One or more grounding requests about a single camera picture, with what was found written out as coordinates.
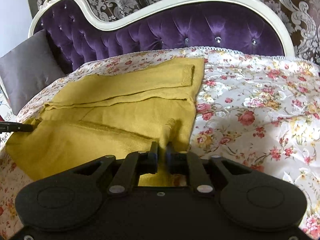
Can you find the mustard yellow knit sweater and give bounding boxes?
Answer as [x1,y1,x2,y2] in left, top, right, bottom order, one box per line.
[5,57,204,180]

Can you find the grey satin pillow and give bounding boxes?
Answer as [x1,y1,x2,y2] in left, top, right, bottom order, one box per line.
[1,30,65,115]

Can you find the purple tufted white-framed headboard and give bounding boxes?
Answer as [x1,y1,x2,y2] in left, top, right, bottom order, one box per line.
[29,0,295,73]

